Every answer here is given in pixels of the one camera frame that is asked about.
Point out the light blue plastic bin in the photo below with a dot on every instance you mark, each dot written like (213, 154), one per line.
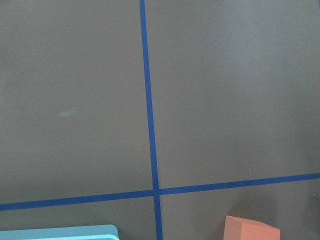
(93, 232)

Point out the orange foam block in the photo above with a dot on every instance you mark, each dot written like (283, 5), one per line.
(237, 228)

